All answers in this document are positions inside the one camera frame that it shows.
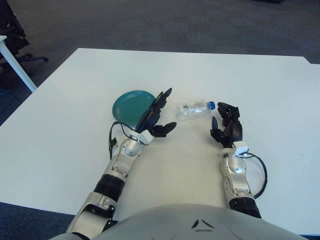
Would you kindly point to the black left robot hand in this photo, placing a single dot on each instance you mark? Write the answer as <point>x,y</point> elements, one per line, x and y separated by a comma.
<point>148,120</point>

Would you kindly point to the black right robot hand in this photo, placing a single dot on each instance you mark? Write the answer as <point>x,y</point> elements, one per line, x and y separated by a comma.
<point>235,132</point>

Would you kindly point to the clear bottle with blue cap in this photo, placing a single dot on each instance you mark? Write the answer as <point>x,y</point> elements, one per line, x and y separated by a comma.
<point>192,110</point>

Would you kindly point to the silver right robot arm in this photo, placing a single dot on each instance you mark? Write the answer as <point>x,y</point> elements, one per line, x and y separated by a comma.
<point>236,175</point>

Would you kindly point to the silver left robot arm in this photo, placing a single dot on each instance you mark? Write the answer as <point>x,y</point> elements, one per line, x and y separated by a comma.
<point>120,165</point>

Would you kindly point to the teal round plate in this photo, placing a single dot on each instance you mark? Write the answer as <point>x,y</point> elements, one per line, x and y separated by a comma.
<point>127,107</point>

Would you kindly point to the grey robot torso shell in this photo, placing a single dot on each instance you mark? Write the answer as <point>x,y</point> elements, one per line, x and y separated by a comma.
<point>187,225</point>

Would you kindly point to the white desk leg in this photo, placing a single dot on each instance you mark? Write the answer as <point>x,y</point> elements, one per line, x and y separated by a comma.
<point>20,72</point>

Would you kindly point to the black office chair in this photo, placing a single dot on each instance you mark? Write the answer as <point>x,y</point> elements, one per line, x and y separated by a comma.
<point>15,37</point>

